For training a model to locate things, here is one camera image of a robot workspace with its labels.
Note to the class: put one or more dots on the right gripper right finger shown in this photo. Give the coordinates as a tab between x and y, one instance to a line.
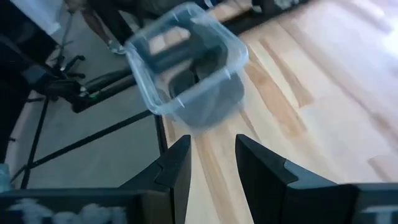
280	193

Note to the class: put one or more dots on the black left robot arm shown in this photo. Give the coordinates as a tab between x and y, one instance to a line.
105	84

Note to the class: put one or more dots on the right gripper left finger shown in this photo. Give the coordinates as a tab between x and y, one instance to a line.
155	193

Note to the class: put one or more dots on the clear plastic bin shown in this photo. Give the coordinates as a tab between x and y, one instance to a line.
140	71

